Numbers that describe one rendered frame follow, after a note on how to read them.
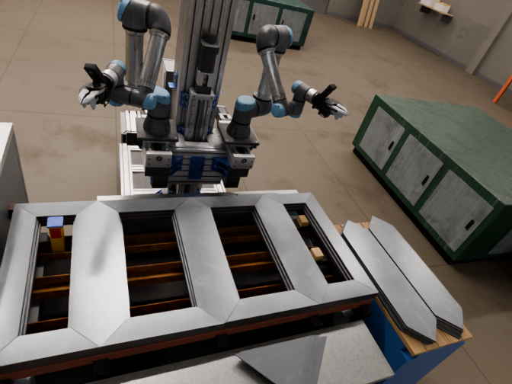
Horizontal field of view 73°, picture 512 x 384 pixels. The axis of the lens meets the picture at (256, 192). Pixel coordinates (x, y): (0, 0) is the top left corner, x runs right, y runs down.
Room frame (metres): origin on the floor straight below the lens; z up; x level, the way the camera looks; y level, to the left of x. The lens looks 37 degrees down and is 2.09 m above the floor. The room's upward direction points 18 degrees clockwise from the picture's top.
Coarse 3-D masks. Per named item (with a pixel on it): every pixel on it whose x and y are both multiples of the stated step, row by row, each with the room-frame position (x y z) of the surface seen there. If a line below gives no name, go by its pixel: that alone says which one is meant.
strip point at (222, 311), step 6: (234, 300) 0.87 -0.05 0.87; (198, 306) 0.79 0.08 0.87; (204, 306) 0.80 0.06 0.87; (210, 306) 0.80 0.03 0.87; (216, 306) 0.81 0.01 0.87; (222, 306) 0.82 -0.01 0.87; (228, 306) 0.83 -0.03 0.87; (234, 306) 0.84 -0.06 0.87; (210, 312) 0.78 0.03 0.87; (216, 312) 0.79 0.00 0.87; (222, 312) 0.79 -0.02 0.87; (228, 312) 0.80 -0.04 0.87; (222, 318) 0.77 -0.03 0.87
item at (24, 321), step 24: (48, 216) 0.99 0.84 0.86; (72, 216) 1.04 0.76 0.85; (120, 216) 1.14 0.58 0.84; (144, 216) 1.19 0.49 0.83; (168, 216) 1.25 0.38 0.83; (312, 216) 1.58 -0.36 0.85; (72, 240) 0.93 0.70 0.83; (264, 240) 1.29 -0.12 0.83; (72, 264) 0.81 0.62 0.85; (336, 264) 1.29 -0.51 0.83; (72, 288) 0.71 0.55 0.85; (192, 288) 0.87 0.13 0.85; (288, 288) 1.04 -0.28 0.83; (24, 312) 0.57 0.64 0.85; (288, 312) 0.91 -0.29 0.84; (168, 336) 0.65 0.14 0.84; (48, 360) 0.45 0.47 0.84
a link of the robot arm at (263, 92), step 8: (280, 24) 2.05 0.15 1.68; (280, 32) 1.97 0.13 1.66; (288, 32) 2.02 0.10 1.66; (280, 40) 1.96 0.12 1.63; (288, 40) 2.01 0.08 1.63; (280, 48) 1.98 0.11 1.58; (280, 56) 2.02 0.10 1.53; (264, 72) 2.00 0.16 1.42; (264, 80) 1.99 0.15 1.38; (264, 88) 1.99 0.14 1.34; (256, 96) 1.99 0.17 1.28; (264, 96) 1.99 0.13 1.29; (264, 104) 1.98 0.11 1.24; (272, 104) 2.05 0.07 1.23; (264, 112) 1.99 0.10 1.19
